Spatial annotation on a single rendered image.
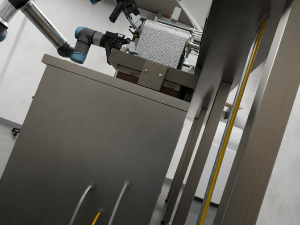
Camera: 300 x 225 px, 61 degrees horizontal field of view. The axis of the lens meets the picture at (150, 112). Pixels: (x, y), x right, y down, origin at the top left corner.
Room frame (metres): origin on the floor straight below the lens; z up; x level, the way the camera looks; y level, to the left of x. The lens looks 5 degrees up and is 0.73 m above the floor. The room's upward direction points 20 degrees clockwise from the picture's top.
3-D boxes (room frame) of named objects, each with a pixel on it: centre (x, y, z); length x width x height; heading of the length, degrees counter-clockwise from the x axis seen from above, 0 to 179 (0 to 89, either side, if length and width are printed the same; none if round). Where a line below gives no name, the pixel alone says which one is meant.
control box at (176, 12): (1.90, 0.08, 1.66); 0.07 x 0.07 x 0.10; 10
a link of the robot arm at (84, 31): (1.34, 0.46, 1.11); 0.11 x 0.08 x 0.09; 82
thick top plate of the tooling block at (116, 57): (1.16, 0.05, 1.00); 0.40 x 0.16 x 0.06; 82
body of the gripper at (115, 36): (1.32, 0.30, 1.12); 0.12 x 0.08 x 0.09; 82
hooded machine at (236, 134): (4.42, -1.35, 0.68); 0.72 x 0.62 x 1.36; 0
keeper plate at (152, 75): (1.07, 0.04, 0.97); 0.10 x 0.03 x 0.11; 82
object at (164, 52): (1.29, 0.07, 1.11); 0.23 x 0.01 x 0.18; 82
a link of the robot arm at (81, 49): (1.35, 0.47, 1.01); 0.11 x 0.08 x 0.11; 51
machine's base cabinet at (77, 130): (2.29, 0.01, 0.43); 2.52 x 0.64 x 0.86; 172
